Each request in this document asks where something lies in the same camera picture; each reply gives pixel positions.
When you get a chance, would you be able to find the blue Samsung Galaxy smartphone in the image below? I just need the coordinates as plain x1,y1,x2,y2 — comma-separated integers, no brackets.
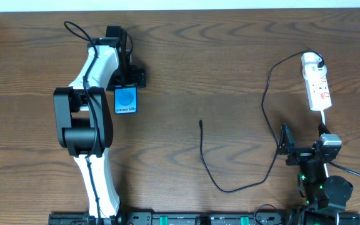
114,87,138,114

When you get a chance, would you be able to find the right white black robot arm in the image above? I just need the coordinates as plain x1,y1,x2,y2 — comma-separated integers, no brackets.
276,123,353,224

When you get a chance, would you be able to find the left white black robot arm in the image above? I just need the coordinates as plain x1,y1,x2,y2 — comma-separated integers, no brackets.
49,26,146,224

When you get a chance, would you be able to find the white USB charger plug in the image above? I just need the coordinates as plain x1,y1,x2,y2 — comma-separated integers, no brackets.
301,52,327,80

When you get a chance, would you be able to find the white power strip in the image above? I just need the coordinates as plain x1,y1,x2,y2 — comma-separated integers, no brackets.
305,75,332,111

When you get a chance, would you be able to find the black USB charging cable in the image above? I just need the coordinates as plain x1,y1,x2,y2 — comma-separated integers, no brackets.
199,49,326,194

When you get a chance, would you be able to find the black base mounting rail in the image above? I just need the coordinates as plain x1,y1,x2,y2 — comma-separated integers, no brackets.
47,211,298,225

